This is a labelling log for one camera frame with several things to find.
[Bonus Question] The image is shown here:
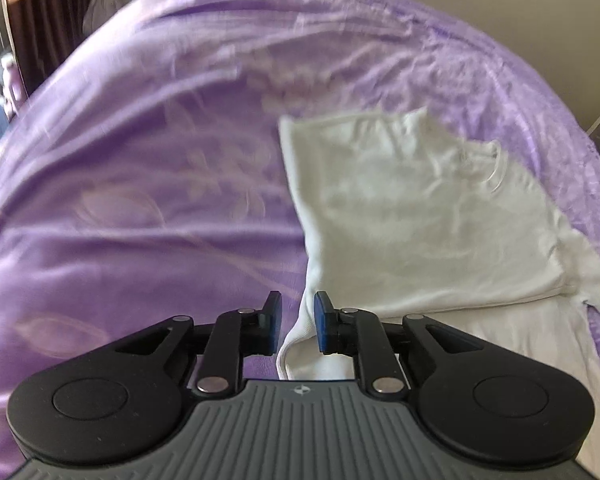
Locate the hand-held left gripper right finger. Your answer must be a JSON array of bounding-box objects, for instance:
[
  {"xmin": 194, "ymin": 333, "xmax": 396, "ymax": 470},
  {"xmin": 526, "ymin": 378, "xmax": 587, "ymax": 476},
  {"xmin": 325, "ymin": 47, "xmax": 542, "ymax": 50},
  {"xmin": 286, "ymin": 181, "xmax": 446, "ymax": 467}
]
[{"xmin": 313, "ymin": 291, "xmax": 481, "ymax": 396}]

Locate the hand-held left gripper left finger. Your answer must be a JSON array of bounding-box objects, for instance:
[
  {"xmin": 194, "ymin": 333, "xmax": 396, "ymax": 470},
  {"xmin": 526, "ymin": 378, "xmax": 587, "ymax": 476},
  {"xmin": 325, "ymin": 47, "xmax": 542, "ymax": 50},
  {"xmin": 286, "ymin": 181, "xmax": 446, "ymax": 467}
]
[{"xmin": 115, "ymin": 291, "xmax": 284, "ymax": 397}]

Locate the purple blanket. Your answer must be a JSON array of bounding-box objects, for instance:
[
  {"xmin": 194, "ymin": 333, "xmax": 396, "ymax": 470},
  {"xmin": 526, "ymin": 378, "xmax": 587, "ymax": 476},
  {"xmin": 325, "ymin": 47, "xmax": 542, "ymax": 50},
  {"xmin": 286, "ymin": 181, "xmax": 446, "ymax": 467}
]
[{"xmin": 0, "ymin": 0, "xmax": 600, "ymax": 480}]

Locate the brown patterned curtain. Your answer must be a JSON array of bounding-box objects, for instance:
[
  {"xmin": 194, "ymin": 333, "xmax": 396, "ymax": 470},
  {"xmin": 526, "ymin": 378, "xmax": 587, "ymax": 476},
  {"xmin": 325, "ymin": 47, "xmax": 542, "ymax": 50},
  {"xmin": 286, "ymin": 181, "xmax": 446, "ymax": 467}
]
[{"xmin": 7, "ymin": 0, "xmax": 107, "ymax": 98}]

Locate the white printed shirt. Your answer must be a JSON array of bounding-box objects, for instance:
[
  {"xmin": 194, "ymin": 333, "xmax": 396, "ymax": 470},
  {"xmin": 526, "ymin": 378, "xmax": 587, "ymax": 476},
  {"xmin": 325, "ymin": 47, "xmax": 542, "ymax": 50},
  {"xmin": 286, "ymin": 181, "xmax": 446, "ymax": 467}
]
[{"xmin": 276, "ymin": 107, "xmax": 600, "ymax": 480}]

